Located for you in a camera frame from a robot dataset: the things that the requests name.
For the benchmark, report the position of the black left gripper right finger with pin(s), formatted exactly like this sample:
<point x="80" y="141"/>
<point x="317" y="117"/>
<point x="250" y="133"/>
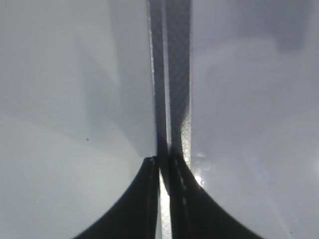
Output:
<point x="194" y="214"/>

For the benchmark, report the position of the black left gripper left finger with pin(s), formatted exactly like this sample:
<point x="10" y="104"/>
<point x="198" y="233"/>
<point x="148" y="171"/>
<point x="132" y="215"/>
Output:
<point x="134" y="215"/>

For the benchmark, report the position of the white board with aluminium frame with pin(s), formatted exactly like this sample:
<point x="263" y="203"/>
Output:
<point x="88" y="90"/>

